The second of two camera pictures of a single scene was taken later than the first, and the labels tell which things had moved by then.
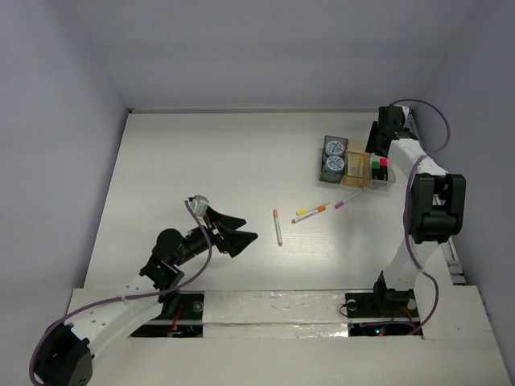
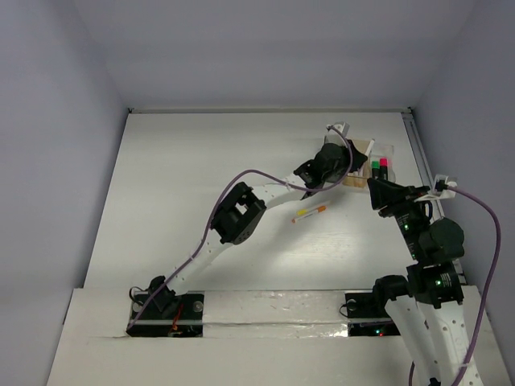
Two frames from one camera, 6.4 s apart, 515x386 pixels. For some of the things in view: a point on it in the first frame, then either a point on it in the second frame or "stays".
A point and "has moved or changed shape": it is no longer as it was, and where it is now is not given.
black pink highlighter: [384, 169] stays
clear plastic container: [376, 184] stays
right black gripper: [371, 146] -> [387, 192]
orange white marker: [319, 209] stays
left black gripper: [217, 232] -> [348, 157]
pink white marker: [278, 227] has moved or changed shape
